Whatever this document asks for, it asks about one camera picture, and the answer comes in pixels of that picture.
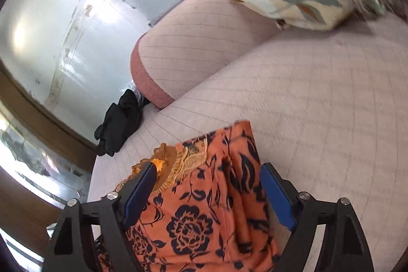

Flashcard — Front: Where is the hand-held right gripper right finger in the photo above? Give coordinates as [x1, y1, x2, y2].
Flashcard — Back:
[260, 163, 375, 272]

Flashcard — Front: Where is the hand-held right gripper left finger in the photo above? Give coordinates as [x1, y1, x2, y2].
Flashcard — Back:
[41, 162, 160, 272]

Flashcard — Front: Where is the orange floral garment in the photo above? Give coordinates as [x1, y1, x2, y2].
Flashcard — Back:
[96, 120, 298, 272]

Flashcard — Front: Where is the black cloth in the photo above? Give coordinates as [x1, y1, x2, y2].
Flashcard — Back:
[93, 89, 144, 157]

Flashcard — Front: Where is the clear plastic bag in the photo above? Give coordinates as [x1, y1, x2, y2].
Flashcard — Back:
[132, 81, 151, 107]

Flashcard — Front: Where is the wooden door with leaded glass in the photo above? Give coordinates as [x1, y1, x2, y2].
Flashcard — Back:
[0, 65, 96, 260]

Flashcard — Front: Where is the white panelled wardrobe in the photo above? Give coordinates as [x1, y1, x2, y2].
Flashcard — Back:
[0, 0, 150, 108]

